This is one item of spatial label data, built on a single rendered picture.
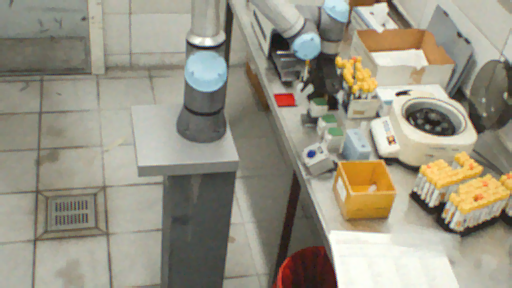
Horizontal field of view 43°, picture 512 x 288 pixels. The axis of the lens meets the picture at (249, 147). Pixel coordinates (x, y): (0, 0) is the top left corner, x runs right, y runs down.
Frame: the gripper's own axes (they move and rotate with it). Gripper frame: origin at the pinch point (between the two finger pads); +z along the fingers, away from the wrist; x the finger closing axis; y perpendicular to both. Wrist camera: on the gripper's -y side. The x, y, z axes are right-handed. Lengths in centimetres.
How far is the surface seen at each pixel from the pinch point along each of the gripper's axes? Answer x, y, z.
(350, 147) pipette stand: -3.4, -21.8, -0.9
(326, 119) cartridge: -0.2, -7.6, -0.6
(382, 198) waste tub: -5.0, -44.4, -1.7
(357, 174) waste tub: -2.8, -31.6, 0.9
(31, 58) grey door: 105, 162, 82
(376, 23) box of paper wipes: -39, 54, 0
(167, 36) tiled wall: 30, 169, 73
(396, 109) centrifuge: -21.5, -9.8, -5.2
